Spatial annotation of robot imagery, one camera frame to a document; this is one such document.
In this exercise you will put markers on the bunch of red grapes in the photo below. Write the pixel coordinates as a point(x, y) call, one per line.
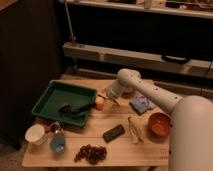
point(92, 154)

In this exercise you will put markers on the orange bowl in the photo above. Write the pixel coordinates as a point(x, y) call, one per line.
point(159, 124)

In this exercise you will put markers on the purple bowl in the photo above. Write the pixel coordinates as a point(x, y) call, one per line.
point(128, 93)

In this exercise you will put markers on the black rectangular block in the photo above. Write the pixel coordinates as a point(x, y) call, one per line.
point(113, 133)

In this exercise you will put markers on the red yellow apple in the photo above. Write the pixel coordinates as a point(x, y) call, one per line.
point(99, 103)

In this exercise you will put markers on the green plastic tray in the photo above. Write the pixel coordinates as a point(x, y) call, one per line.
point(58, 93)

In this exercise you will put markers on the small metal cup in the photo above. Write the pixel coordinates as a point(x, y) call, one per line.
point(56, 127)

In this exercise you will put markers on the white cup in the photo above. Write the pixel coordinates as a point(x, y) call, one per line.
point(36, 134)

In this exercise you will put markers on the black brush in tray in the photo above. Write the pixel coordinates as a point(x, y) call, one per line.
point(67, 110)

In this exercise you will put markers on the wooden shelf rail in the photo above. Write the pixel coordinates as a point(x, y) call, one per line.
point(137, 59)

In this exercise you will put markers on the metal pole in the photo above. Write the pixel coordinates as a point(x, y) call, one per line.
point(72, 36)

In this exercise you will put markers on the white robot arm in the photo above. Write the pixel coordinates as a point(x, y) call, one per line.
point(191, 137)

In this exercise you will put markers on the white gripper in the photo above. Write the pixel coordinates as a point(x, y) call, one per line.
point(113, 93)

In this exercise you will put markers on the blue cloth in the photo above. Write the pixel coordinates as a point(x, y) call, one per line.
point(141, 104)

